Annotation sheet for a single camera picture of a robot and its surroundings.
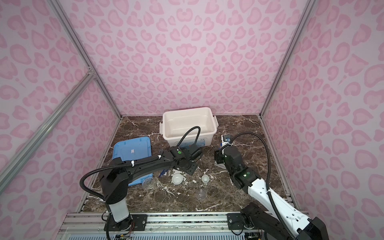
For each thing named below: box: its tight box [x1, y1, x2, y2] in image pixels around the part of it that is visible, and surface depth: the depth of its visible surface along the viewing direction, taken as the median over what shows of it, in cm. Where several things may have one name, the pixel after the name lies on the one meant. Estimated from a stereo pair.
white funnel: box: [172, 173, 184, 185], surface depth 88 cm
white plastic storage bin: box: [159, 107, 219, 147], surface depth 101 cm
